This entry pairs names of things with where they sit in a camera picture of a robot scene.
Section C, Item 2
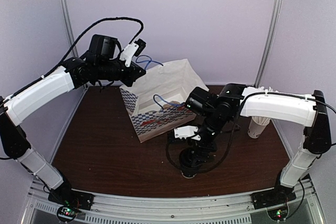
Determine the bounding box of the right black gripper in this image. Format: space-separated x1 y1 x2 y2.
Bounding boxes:
188 109 230 167

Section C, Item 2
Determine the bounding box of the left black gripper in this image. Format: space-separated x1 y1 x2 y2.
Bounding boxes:
97 57 146 87

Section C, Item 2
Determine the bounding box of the single black paper coffee cup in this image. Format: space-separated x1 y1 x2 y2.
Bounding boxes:
178 147 209 179

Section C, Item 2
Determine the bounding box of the blue checkered paper bag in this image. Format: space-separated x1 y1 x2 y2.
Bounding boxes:
120 59 208 143

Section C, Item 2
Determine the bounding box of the brown cardboard cup carrier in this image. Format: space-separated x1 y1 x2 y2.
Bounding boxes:
163 101 184 109

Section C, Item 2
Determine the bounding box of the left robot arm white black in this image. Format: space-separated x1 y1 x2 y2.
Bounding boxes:
1 35 146 205

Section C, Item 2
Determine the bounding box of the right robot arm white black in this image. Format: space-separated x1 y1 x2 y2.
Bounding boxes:
182 83 332 204

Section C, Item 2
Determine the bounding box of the white cup holding straws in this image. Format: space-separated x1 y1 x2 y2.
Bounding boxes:
248 116 270 139

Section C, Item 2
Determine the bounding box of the bundle of wrapped white straws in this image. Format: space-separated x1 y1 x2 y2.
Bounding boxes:
255 86 275 93

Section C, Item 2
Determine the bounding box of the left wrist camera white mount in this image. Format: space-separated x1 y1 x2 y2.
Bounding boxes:
120 39 146 68

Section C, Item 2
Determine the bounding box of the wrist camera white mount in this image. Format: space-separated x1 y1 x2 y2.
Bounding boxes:
120 39 146 68
167 125 201 143

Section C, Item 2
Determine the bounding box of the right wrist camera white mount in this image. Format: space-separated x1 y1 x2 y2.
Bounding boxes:
167 125 201 143

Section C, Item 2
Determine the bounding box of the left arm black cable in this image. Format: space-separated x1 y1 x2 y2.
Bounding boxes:
0 17 145 101

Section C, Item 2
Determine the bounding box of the left aluminium frame post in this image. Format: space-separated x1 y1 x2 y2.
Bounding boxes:
60 0 75 47

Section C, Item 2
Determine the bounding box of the aluminium frame post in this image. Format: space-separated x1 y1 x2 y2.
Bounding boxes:
254 0 283 87
60 0 75 47

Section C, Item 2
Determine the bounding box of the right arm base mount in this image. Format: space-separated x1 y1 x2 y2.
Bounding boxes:
251 189 297 209

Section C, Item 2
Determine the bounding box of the aluminium front rail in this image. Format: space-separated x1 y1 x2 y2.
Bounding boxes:
18 178 327 223

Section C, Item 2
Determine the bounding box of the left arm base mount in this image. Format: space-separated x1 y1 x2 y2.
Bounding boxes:
48 190 94 210

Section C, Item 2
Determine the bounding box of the right aluminium frame post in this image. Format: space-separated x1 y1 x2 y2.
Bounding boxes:
254 0 283 87

